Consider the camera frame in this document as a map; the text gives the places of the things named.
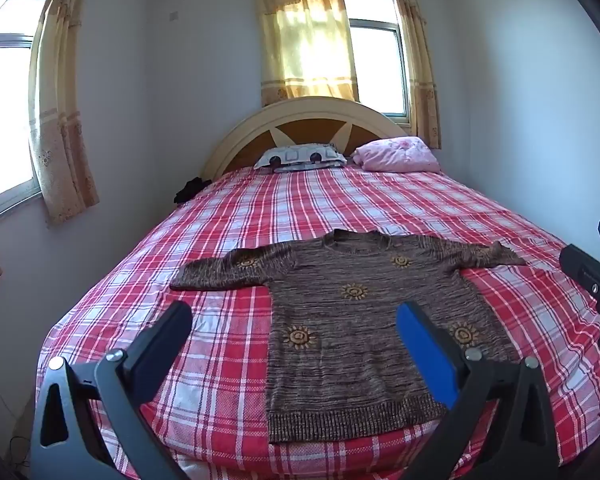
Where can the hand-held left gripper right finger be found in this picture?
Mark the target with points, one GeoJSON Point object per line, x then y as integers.
{"type": "Point", "coordinates": [422, 350]}

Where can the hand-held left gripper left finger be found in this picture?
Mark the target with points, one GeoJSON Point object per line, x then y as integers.
{"type": "Point", "coordinates": [172, 325]}

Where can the brown knitted sun-pattern sweater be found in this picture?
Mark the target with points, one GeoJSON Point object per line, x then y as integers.
{"type": "Point", "coordinates": [350, 335]}

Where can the dark cloth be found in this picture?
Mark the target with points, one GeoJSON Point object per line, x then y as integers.
{"type": "Point", "coordinates": [190, 191]}

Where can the bed with red plaid sheet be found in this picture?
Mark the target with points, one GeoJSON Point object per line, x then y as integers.
{"type": "Point", "coordinates": [330, 200]}

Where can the cream and wood headboard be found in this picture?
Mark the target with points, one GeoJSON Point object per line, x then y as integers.
{"type": "Point", "coordinates": [240, 145]}

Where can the pink pillow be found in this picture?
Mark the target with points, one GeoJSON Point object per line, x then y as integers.
{"type": "Point", "coordinates": [395, 156]}

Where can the white patterned pillow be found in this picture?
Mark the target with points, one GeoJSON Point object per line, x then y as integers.
{"type": "Point", "coordinates": [300, 156]}

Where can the large side window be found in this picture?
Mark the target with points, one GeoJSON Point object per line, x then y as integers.
{"type": "Point", "coordinates": [5, 110]}

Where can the window behind headboard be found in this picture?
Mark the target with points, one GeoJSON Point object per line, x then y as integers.
{"type": "Point", "coordinates": [380, 60]}

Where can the white wall switch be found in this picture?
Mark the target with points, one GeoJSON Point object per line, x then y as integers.
{"type": "Point", "coordinates": [172, 16]}

